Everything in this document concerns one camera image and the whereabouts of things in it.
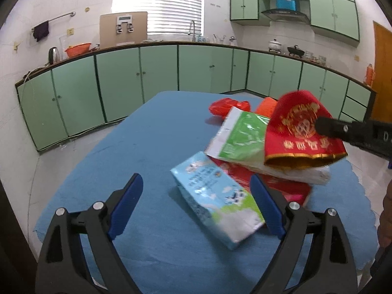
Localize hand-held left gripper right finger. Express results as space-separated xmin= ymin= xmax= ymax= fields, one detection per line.
xmin=249 ymin=174 xmax=359 ymax=294

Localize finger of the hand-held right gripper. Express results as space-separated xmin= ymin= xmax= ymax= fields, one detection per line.
xmin=315 ymin=116 xmax=372 ymax=144

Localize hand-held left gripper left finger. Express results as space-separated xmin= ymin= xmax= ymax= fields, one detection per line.
xmin=35 ymin=173 xmax=144 ymax=294

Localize blue milk carton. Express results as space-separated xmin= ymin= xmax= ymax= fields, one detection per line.
xmin=170 ymin=151 xmax=265 ymax=250

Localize person's right forearm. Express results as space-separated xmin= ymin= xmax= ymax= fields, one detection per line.
xmin=378 ymin=181 xmax=392 ymax=248

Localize flat red packet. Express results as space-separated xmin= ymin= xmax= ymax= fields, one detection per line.
xmin=211 ymin=158 xmax=312 ymax=207

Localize orange thermos bottle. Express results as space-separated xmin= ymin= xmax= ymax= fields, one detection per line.
xmin=364 ymin=63 xmax=375 ymax=86

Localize orange foam net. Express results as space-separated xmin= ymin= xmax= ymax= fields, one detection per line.
xmin=256 ymin=97 xmax=280 ymax=118

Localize blue tablecloth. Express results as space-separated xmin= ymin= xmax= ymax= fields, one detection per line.
xmin=34 ymin=90 xmax=377 ymax=294

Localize group of glass jars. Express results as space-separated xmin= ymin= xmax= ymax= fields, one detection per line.
xmin=305 ymin=50 xmax=327 ymax=65

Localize wooden door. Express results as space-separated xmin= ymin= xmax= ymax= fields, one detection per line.
xmin=372 ymin=21 xmax=392 ymax=120

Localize green and white bag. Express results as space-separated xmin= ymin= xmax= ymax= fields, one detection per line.
xmin=205 ymin=107 xmax=331 ymax=186

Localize red plastic bag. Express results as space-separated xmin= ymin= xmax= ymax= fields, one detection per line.
xmin=209 ymin=97 xmax=252 ymax=120

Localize green upper kitchen cabinets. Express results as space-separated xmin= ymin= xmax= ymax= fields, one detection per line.
xmin=230 ymin=0 xmax=360 ymax=42

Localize green kitchen cabinets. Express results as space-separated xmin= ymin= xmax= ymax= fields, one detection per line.
xmin=15 ymin=41 xmax=377 ymax=152
xmin=230 ymin=0 xmax=360 ymax=42

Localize range hood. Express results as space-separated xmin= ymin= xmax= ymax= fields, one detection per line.
xmin=261 ymin=9 xmax=310 ymax=23

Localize green lower kitchen cabinets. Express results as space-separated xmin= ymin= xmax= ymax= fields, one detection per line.
xmin=15 ymin=41 xmax=377 ymax=152

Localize orange plastic basin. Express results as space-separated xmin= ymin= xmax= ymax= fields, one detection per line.
xmin=65 ymin=43 xmax=92 ymax=58

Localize clear plastic container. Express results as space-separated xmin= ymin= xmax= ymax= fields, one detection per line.
xmin=59 ymin=35 xmax=77 ymax=60

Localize dark purple towel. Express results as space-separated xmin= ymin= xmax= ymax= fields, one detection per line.
xmin=33 ymin=21 xmax=50 ymax=42

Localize white window blinds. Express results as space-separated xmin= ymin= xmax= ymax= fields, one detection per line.
xmin=112 ymin=0 xmax=205 ymax=36

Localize metal towel rail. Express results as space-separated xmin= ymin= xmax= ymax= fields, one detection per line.
xmin=31 ymin=11 xmax=76 ymax=33

